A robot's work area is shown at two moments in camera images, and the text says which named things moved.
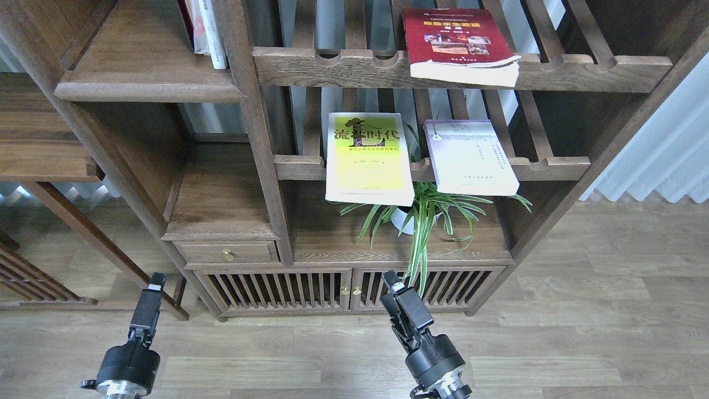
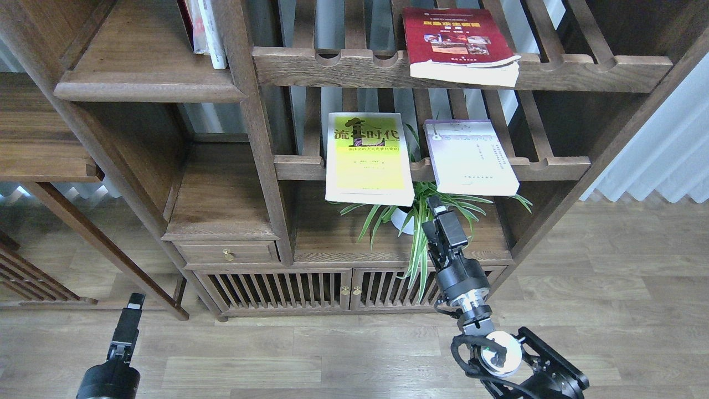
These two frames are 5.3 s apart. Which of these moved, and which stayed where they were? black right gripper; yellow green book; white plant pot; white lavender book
Moved: black right gripper
Stayed: white plant pot; yellow green book; white lavender book
